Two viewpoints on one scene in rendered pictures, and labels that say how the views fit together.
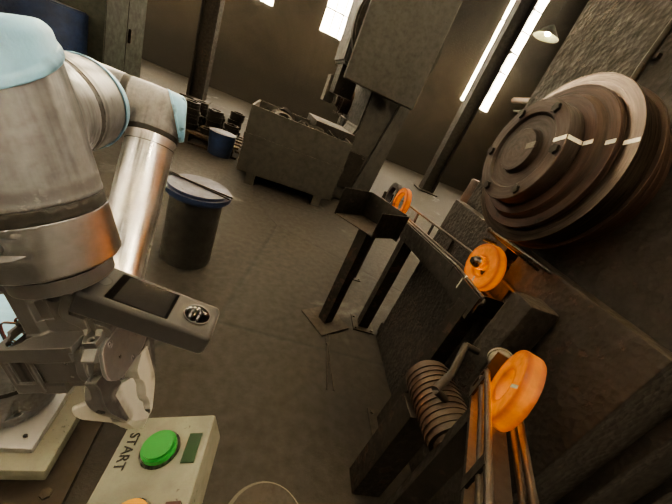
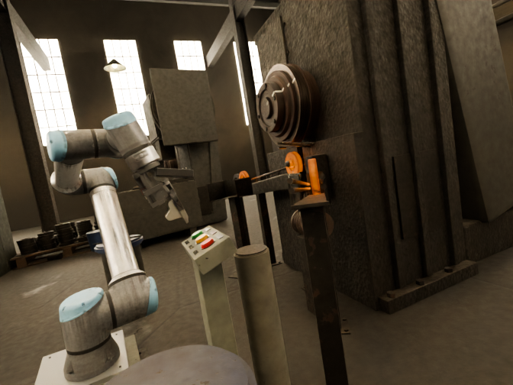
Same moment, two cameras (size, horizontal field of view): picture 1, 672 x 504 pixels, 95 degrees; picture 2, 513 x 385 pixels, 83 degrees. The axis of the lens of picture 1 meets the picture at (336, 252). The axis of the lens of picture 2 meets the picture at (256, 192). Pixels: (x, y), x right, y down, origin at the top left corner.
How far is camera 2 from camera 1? 0.76 m
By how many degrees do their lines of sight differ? 20
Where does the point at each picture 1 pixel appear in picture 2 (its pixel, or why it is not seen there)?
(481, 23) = (227, 78)
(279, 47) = (99, 164)
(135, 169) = (106, 205)
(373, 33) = (167, 113)
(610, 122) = (284, 79)
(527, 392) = (311, 166)
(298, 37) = not seen: hidden behind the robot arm
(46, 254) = (150, 153)
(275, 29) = not seen: hidden behind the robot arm
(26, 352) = (152, 189)
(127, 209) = (112, 223)
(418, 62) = (204, 113)
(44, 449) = not seen: hidden behind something
